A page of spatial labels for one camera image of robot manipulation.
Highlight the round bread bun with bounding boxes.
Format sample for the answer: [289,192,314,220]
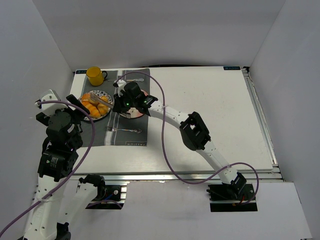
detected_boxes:
[85,94,100,106]

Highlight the metal tongs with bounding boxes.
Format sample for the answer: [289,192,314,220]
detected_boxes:
[88,93,133,118]

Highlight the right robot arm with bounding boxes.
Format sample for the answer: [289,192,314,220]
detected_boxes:
[112,80,247,200]

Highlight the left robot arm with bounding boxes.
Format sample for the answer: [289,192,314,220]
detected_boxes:
[22,90,106,240]

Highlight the sesame bread bun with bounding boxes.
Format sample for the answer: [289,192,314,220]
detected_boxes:
[80,92,94,103]

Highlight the cream and pink plate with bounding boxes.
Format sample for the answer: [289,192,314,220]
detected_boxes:
[118,90,148,119]

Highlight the silver butter knife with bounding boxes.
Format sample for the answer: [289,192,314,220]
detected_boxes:
[107,77,145,83]

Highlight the blue floral plate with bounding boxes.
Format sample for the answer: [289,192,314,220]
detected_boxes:
[79,90,113,121]

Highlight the striped croissant right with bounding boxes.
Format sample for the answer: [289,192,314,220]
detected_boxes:
[97,96,109,116]

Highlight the yellow enamel mug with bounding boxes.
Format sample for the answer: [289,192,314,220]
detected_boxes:
[86,66,108,87]

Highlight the silver fork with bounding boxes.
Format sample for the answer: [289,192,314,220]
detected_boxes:
[104,126,142,134]

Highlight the grey striped placemat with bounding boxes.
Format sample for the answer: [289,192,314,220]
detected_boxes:
[80,70,150,147]

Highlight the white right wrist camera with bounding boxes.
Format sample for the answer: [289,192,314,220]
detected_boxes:
[113,79,127,97]

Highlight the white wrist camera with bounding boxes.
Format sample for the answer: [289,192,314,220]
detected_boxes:
[34,89,68,117]
[113,79,127,97]

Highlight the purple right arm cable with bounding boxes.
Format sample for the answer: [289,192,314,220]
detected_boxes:
[115,71,259,206]

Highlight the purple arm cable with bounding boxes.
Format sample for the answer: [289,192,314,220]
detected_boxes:
[0,100,96,240]
[115,71,259,206]

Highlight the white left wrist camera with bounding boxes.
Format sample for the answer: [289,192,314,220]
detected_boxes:
[34,89,68,117]

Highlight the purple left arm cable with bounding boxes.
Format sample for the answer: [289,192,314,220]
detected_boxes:
[0,100,96,240]

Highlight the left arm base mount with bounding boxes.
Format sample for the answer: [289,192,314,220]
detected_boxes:
[77,174,124,210]

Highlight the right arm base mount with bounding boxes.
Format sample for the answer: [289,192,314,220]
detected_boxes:
[206,183,258,213]

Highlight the aluminium table frame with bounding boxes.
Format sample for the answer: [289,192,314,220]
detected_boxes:
[72,65,283,183]

